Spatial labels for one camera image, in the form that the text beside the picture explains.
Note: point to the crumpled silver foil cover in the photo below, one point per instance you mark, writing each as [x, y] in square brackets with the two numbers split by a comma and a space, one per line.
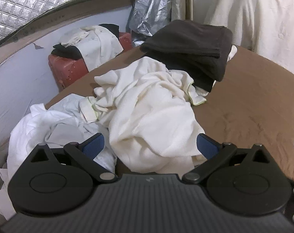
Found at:
[149, 9]

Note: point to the cream waffle shirt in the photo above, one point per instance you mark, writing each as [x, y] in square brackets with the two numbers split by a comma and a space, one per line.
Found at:
[142, 116]

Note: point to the cream draped cloth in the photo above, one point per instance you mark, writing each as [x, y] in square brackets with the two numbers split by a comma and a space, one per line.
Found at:
[258, 17]

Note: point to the red suitcase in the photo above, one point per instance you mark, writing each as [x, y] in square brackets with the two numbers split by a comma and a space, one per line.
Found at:
[67, 70]

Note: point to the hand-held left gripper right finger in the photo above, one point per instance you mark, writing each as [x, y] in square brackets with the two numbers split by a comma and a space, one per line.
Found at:
[206, 146]

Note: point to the beige curtain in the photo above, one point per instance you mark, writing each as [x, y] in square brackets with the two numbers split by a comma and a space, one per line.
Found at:
[181, 0]

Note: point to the black folded garment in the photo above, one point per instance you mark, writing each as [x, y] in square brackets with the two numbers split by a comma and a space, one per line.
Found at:
[200, 82]

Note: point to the white patterned cloth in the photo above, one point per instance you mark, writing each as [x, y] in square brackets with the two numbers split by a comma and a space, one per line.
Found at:
[100, 48]

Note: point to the beige wooden frame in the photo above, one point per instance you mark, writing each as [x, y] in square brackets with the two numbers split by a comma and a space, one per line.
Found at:
[64, 17]

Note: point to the dark brown folded sweater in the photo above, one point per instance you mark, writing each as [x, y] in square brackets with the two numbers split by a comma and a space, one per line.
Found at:
[190, 41]

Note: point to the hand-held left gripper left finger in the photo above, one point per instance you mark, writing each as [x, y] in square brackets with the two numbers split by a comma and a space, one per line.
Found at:
[96, 145]

